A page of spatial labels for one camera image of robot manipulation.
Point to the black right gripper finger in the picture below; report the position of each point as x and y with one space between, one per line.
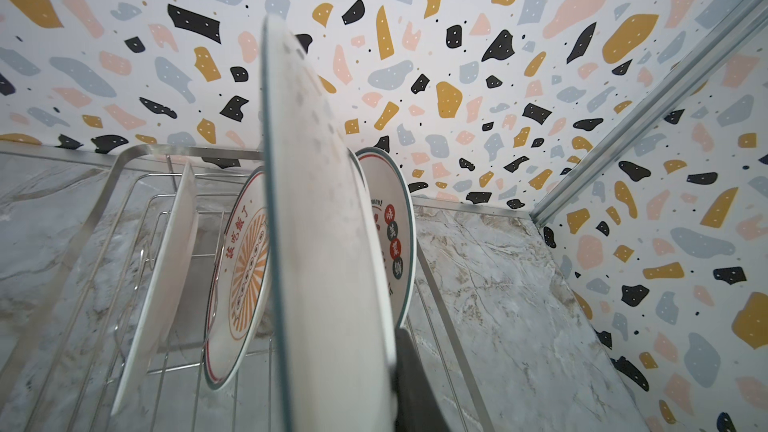
417 407

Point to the sunburst plate green rim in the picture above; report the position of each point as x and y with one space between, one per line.
334 329

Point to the white plate red characters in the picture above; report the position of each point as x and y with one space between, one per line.
394 218

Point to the white plate orange sunburst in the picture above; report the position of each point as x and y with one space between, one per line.
240 285

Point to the white plate plain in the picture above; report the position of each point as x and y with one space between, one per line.
164 290

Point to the metal wire dish rack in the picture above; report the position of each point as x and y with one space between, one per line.
80 237

